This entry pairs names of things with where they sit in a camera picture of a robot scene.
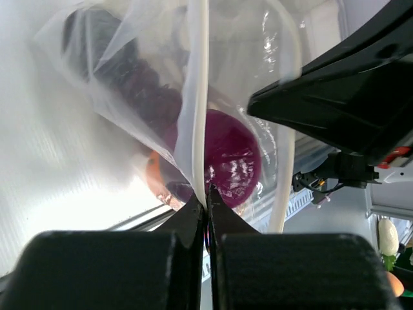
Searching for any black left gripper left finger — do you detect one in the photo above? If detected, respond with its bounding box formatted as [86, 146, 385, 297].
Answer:
[1, 197, 205, 309]

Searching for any orange fruit toy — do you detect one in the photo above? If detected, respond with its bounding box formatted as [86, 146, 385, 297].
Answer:
[145, 151, 170, 201]

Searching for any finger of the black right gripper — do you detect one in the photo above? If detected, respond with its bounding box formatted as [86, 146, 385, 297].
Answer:
[247, 1, 412, 165]

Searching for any dark chocolate donut toy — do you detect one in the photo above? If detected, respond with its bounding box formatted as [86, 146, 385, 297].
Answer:
[62, 8, 137, 87]

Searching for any red grape bunch toy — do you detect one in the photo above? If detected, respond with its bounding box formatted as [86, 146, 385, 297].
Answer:
[114, 40, 182, 137]

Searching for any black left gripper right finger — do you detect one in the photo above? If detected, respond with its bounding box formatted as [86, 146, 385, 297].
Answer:
[206, 186, 400, 309]

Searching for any white slotted cable duct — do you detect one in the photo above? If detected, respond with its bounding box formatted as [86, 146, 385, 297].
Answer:
[251, 187, 316, 223]

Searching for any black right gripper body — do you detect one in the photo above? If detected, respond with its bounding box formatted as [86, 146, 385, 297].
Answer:
[325, 152, 379, 189]

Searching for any purple donut toy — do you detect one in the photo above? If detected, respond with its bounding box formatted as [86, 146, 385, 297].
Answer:
[159, 109, 261, 209]

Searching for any clear zip top bag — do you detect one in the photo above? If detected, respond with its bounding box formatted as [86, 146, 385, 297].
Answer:
[35, 1, 302, 233]

